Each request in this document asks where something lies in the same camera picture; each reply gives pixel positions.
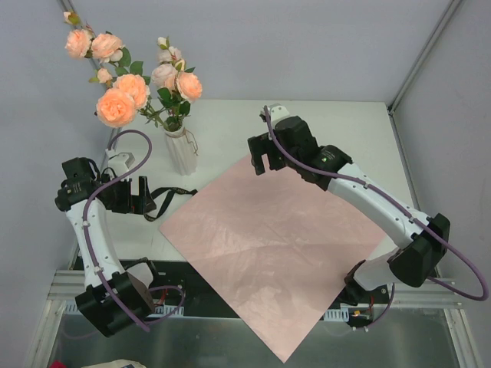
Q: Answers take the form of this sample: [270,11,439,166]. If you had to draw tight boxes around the right white cable duct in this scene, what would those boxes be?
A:
[324,307,350,323]

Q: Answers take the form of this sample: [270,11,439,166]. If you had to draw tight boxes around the pink wrapping paper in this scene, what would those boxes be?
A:
[160,157,385,361]

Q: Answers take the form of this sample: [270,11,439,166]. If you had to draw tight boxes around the beige cloth bag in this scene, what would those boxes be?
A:
[83,359,146,368]

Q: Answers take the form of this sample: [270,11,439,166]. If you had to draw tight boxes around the aluminium front rail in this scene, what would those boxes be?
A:
[392,280,465,310]

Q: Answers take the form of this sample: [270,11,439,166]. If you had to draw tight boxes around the right aluminium frame post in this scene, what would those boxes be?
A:
[387,0,464,116]

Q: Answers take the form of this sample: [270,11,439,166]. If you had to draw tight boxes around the white ribbed ceramic vase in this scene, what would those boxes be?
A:
[164,126,198,176]

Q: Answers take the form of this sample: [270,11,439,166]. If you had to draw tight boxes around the white cable duct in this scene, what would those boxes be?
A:
[64,301,184,319]
[324,307,350,323]

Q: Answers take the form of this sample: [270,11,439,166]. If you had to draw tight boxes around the red cloth item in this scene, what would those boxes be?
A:
[48,360,67,368]

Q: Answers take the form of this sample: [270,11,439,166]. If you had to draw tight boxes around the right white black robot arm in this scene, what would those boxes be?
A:
[248,116,450,305]

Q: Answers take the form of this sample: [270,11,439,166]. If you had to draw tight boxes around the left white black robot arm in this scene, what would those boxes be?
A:
[54,157,163,337]

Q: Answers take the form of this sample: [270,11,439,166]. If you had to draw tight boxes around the pale pink rose stem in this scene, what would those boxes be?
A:
[150,37,203,103]

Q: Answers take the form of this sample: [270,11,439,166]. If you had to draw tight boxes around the peach rose stem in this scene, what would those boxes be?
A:
[63,11,125,85]
[151,59,203,132]
[94,68,163,128]

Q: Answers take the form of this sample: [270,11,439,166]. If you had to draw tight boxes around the left white cable duct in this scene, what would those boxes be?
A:
[64,301,184,319]

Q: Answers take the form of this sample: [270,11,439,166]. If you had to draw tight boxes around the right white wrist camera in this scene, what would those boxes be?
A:
[267,103,290,125]

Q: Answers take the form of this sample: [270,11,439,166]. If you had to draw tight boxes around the black printed ribbon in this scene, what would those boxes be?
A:
[143,187,198,222]

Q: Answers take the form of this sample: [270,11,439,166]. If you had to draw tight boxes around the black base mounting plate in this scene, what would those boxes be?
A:
[147,257,398,319]

